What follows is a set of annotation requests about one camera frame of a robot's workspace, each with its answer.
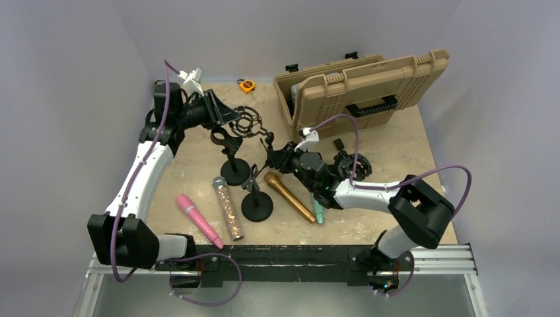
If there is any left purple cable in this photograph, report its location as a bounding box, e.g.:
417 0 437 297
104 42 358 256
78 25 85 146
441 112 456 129
109 59 182 283

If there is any grey plastic case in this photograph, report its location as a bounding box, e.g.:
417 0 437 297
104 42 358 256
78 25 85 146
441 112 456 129
290 84 298 112

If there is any teal microphone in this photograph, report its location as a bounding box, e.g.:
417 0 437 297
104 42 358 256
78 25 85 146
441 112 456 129
311 194 324 225

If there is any black stand for glitter mic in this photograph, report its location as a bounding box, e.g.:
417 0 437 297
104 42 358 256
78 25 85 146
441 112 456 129
210 127 251 186

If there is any black stand for gold mic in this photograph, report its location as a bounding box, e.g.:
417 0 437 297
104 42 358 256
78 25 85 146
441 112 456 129
241 164 273 223

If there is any tan plastic tool case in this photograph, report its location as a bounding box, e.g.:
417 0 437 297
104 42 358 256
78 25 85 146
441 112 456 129
273 50 450 141

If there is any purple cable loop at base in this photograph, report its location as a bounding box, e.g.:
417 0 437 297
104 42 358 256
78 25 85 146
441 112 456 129
168 252 243 308

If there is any black tripod shock mount stand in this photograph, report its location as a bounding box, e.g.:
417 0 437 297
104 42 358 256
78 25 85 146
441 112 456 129
228 106 275 156

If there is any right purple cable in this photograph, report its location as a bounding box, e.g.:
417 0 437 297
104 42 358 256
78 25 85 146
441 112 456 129
312 114 473 217

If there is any yellow tape measure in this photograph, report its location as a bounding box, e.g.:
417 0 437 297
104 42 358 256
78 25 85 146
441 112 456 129
236 79 256 94

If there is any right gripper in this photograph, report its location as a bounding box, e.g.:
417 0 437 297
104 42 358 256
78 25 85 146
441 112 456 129
269 142 316 193

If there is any glitter silver microphone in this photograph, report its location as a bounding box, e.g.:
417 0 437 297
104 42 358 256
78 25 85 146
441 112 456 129
212 176 244 241

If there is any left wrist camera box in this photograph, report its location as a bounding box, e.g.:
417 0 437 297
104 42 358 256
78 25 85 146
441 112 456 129
178 67 204 96

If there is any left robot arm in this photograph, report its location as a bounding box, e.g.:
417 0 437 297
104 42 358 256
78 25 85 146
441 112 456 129
87 81 240 271

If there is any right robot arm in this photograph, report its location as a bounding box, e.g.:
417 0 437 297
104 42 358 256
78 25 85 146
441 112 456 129
265 141 455 269

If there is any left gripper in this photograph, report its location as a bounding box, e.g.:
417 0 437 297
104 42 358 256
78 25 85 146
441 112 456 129
176 89 241 131

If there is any gold microphone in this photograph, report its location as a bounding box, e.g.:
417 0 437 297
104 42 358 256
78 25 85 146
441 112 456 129
263 172 317 223

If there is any black aluminium base frame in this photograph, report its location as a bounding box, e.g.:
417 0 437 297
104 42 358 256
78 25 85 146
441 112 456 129
74 79 480 317

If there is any pink microphone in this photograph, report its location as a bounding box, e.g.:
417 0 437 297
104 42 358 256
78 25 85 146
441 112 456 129
176 194 224 250

